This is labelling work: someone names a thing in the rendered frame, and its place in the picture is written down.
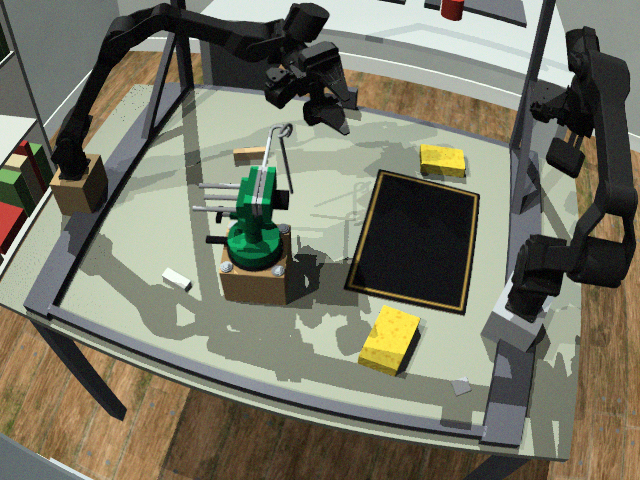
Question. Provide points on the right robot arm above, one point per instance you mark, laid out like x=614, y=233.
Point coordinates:
x=243, y=39

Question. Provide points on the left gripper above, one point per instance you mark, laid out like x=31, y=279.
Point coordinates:
x=563, y=155

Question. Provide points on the black rectangular mat with tan border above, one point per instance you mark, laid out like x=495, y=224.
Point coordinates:
x=417, y=242

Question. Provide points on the small tan rectangular block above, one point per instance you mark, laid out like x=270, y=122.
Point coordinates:
x=249, y=153

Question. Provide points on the yellow sponge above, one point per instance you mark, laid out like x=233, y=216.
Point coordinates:
x=441, y=160
x=388, y=341

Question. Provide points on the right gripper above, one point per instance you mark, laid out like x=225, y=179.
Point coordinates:
x=327, y=69

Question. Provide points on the white rectangular block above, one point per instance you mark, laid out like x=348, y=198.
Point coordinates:
x=176, y=279

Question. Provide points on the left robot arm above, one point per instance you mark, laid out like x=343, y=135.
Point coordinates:
x=604, y=85

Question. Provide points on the brown wooden block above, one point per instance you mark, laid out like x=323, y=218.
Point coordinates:
x=258, y=287

